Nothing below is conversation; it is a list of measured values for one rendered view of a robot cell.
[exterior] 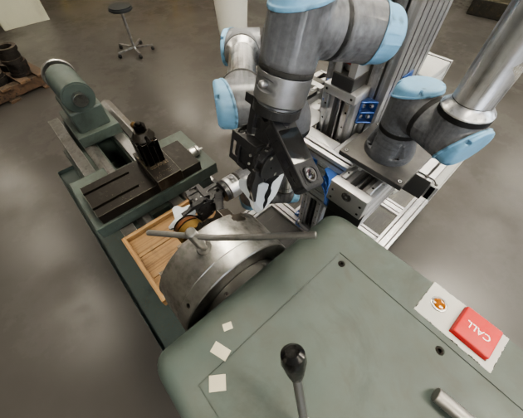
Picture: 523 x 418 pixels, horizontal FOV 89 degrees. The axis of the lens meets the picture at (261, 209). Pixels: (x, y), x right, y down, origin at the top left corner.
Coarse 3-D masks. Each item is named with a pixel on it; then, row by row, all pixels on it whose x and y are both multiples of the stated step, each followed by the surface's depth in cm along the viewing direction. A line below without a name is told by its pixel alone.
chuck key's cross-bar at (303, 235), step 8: (152, 232) 53; (160, 232) 53; (168, 232) 53; (176, 232) 53; (184, 232) 53; (280, 232) 46; (288, 232) 46; (296, 232) 45; (304, 232) 44; (312, 232) 44; (208, 240) 52; (216, 240) 51; (224, 240) 50; (232, 240) 50; (240, 240) 49; (248, 240) 49
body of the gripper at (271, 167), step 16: (256, 112) 38; (272, 112) 36; (240, 128) 44; (256, 128) 42; (240, 144) 43; (256, 144) 41; (240, 160) 45; (256, 160) 42; (272, 160) 42; (272, 176) 45
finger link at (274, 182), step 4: (276, 176) 47; (280, 176) 47; (268, 180) 47; (272, 180) 47; (276, 180) 47; (280, 180) 48; (272, 184) 47; (276, 184) 48; (280, 184) 49; (268, 188) 49; (272, 188) 48; (276, 188) 49; (268, 192) 49; (272, 192) 49; (276, 192) 50; (268, 196) 49; (272, 196) 50; (268, 200) 50; (264, 204) 51; (264, 208) 51
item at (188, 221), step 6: (186, 216) 78; (192, 216) 78; (180, 222) 76; (186, 222) 76; (192, 222) 76; (174, 228) 77; (180, 228) 75; (186, 228) 75; (180, 240) 76; (186, 240) 75
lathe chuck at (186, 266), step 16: (208, 224) 61; (224, 224) 62; (240, 224) 63; (256, 224) 67; (176, 256) 59; (192, 256) 58; (208, 256) 57; (176, 272) 58; (192, 272) 57; (160, 288) 63; (176, 288) 58; (176, 304) 59
